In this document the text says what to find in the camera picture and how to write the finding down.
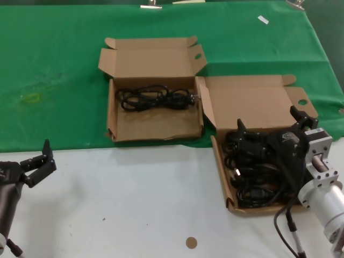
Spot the yellow tape square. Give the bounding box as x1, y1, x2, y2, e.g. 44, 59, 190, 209
20, 92, 42, 105

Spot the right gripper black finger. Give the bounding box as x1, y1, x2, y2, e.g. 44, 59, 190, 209
236, 118, 269, 159
290, 105, 319, 132

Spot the black power cable with plug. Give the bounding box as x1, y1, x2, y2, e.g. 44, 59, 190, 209
115, 84, 202, 112

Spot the cardboard box with round hole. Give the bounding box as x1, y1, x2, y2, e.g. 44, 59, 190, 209
195, 74, 318, 216

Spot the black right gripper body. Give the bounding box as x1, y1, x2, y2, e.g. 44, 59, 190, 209
264, 125, 310, 194

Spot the metal clip with wide jaw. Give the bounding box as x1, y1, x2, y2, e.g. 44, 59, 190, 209
139, 0, 163, 10

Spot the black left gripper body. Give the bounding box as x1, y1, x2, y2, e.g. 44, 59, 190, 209
0, 160, 27, 188

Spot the green table cloth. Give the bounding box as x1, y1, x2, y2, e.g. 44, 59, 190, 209
0, 1, 344, 153

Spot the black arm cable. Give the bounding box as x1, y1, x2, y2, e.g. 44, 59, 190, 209
5, 238, 26, 258
273, 198, 307, 258

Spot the metal clip with wire handles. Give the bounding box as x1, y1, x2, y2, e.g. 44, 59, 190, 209
285, 0, 306, 11

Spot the cardboard box with torn edge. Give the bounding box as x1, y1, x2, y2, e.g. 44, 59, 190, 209
97, 36, 207, 143

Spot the pile of black power cables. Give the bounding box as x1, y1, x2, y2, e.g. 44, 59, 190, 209
221, 131, 304, 209

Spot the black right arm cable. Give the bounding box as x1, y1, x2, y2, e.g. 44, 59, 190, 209
273, 198, 307, 258

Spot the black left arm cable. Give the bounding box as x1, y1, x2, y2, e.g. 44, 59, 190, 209
5, 238, 26, 258

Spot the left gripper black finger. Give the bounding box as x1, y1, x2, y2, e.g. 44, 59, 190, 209
20, 139, 58, 189

